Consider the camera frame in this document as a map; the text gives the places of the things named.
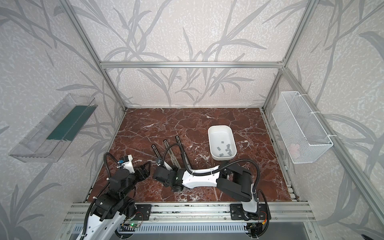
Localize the beige grey stapler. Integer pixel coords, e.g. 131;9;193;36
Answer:
163;140;181;169

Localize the black stapler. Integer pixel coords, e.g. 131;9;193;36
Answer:
152;145;163;160
175;136;193;174

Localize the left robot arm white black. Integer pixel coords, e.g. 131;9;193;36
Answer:
77;162;151;240

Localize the small circuit board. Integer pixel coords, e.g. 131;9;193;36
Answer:
121;223;142;232

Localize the white plastic tray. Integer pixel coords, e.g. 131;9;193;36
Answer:
208;125;237;161

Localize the green mat in shelf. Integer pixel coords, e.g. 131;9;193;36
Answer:
47;105;98;141

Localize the pink object in basket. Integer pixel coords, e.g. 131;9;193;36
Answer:
289;144;301;159

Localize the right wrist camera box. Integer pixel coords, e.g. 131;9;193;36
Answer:
156;158;173;171

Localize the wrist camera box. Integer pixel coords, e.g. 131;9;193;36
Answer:
156;158;173;171
118;155;135;174

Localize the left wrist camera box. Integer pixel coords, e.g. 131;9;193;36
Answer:
118;155;135;174

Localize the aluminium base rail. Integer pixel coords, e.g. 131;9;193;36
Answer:
64;201;316;224

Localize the clear acrylic wall shelf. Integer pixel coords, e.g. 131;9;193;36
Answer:
9;94;98;163

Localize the aluminium frame crossbar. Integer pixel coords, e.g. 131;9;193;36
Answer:
100;61;283;69

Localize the white wire mesh basket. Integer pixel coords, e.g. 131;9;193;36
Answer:
272;91;333;164

